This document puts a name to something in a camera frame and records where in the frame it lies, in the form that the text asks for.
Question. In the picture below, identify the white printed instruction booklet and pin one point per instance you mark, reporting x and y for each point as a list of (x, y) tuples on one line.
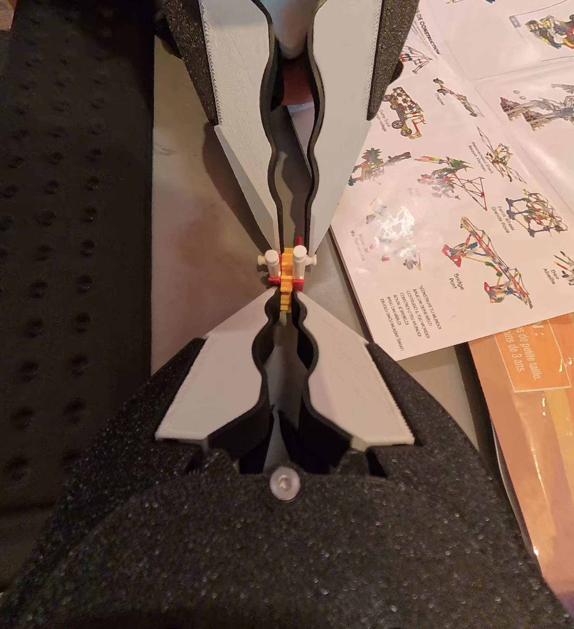
[(464, 196)]

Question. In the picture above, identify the orange printed toy box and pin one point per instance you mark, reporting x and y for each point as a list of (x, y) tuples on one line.
[(537, 442)]

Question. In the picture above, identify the person's left hand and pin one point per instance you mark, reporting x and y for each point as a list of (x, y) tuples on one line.
[(294, 81)]

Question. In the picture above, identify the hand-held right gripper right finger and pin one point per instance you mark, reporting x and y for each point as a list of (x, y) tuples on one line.
[(356, 388)]

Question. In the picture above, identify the red yellow connector assembly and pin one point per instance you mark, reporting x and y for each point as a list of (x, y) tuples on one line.
[(286, 295)]

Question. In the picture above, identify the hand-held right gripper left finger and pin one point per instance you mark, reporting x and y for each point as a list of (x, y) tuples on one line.
[(208, 388)]

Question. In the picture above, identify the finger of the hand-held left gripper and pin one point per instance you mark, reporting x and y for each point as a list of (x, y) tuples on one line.
[(240, 98), (346, 88)]

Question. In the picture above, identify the black dotted mat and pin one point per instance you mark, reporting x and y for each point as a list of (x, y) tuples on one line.
[(61, 295)]

